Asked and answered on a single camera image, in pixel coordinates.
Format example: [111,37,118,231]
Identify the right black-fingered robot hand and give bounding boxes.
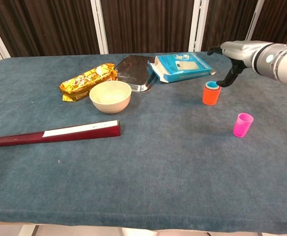
[206,40,257,88]

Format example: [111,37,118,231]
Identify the pink plastic cup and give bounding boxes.
[233,113,254,138]

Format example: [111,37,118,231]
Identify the dark brown curtain panel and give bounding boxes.
[100,0,196,55]
[251,0,287,46]
[0,0,102,59]
[201,0,259,52]

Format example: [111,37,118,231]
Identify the orange plastic cup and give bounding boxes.
[202,85,222,106]

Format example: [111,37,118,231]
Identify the blue kitchen scale box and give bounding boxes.
[147,52,217,83]

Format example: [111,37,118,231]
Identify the shiny metal tray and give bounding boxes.
[114,55,158,94]

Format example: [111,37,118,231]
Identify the blue felt tablecloth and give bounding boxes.
[0,51,287,236]

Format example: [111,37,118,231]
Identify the cream bowl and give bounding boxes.
[88,80,132,114]

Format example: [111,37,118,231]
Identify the gold biscuit packet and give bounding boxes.
[58,63,118,102]

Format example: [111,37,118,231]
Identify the dark red long box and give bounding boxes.
[0,119,121,148]

